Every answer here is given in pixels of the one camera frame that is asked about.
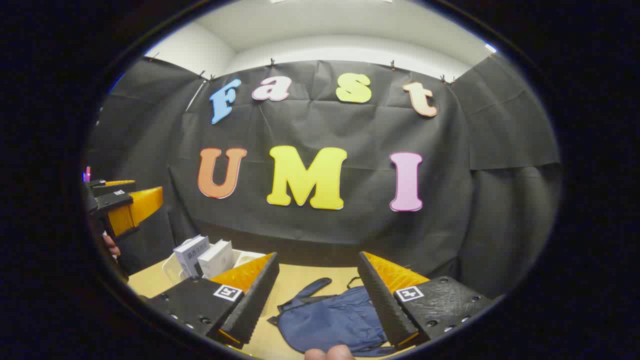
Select black backdrop cloth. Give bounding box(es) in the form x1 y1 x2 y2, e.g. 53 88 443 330
82 52 563 301

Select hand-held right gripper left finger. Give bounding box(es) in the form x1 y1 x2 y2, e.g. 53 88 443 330
149 252 280 350

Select white plastic bookshelf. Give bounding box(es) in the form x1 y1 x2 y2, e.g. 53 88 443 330
161 244 266 286

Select white grey patterned book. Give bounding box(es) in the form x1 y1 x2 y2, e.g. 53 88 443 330
197 240 234 279

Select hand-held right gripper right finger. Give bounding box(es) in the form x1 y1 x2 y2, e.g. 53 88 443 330
357 251 497 350

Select blue schoolbag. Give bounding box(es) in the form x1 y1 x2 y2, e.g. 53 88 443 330
267 276 401 357

